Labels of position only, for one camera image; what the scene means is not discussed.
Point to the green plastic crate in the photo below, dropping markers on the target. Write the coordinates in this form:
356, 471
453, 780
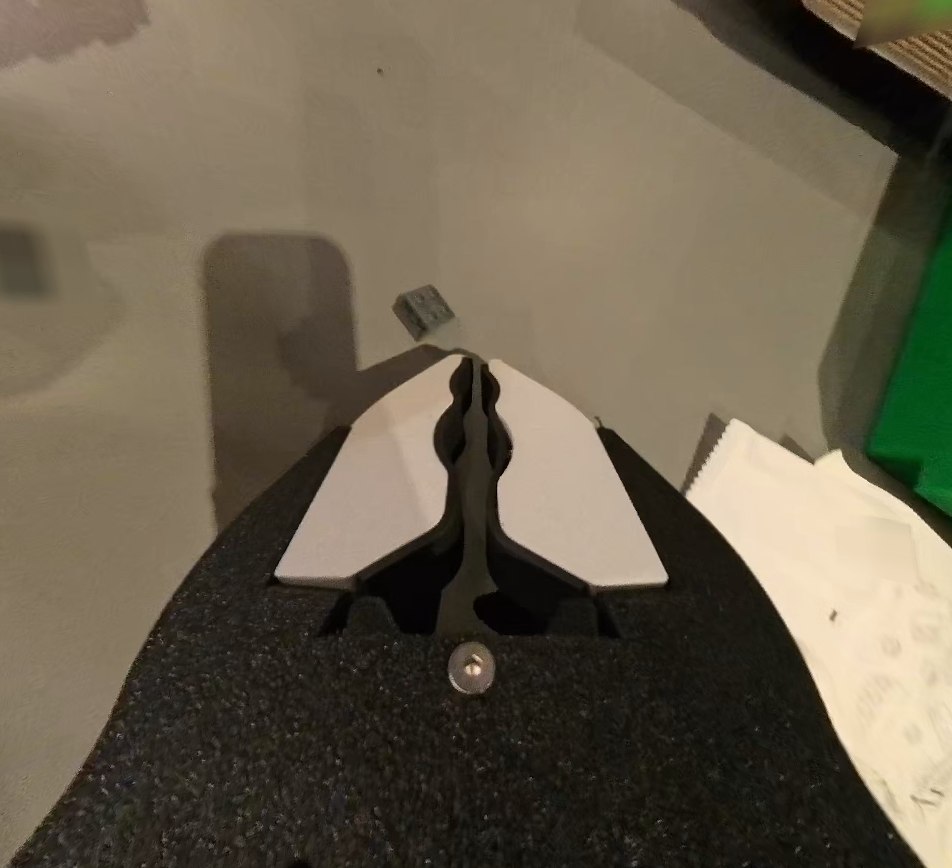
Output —
915, 399

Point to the white paper bag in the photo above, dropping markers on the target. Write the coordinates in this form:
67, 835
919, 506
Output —
855, 585

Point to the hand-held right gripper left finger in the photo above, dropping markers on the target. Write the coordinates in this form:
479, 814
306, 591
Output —
364, 496

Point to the green cardboard toy box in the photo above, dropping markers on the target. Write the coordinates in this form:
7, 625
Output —
922, 61

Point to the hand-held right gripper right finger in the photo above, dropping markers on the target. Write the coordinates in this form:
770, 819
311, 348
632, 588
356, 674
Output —
580, 503

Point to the grey desk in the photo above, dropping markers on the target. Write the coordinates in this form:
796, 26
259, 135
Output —
520, 176

